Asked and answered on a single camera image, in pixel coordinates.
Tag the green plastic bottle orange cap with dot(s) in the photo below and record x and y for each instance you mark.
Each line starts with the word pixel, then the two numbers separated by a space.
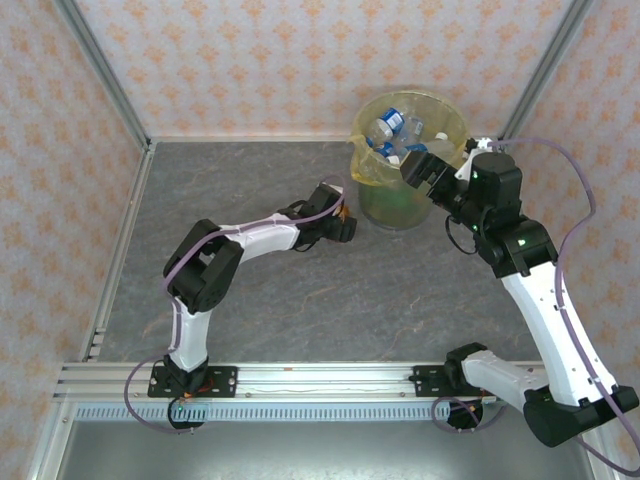
pixel 400 199

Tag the clear bottle blue label blue cap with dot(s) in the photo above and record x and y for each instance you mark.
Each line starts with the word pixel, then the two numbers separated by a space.
pixel 386 149

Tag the crushed clear bottle white cap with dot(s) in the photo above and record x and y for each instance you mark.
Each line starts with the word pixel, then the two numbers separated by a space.
pixel 442 145

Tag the long clear bottle blue label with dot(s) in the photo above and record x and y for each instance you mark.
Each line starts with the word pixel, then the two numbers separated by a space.
pixel 412 131

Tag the short clear bottle blue label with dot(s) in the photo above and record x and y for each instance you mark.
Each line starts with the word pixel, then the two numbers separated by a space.
pixel 391 119

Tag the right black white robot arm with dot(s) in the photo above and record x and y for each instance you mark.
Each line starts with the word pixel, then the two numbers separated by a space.
pixel 550 320

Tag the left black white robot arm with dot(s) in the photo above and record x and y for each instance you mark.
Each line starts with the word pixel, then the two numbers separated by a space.
pixel 265 237

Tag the translucent round waste bin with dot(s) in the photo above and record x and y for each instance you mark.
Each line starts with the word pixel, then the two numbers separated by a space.
pixel 390 215

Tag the small green circuit board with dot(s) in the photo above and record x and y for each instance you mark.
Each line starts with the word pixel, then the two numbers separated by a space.
pixel 489 399

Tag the grey metal sheet panel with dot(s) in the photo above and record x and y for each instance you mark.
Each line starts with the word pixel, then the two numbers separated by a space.
pixel 325 450

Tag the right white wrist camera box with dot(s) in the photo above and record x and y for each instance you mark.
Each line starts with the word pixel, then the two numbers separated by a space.
pixel 462 170

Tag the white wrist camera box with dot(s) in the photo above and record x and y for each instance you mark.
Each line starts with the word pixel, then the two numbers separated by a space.
pixel 462 170
pixel 336 187

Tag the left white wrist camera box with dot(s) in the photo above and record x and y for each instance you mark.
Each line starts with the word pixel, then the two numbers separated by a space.
pixel 336 187

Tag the aluminium back rail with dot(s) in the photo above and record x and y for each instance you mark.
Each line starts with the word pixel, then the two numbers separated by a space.
pixel 250 139

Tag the right aluminium upright post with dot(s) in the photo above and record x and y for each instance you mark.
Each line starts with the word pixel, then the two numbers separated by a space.
pixel 542 75

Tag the aluminium upright post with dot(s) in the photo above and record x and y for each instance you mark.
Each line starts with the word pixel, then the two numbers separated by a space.
pixel 105 75
pixel 542 75

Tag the aluminium front mounting rail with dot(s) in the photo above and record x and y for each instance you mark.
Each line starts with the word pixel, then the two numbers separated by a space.
pixel 325 382

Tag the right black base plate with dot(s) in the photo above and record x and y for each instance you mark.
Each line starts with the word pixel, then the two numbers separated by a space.
pixel 425 381

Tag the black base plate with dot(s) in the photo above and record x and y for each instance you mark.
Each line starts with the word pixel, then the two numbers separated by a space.
pixel 425 381
pixel 225 382

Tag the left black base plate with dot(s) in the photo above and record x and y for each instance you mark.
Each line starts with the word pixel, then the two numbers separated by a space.
pixel 225 382

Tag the left aluminium side rail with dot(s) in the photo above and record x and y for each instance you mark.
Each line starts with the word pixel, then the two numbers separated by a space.
pixel 131 210

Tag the left aluminium upright post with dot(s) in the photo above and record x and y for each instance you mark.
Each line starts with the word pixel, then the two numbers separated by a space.
pixel 105 75

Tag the left aluminium frame leg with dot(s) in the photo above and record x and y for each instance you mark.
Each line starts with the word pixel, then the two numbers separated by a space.
pixel 50 450

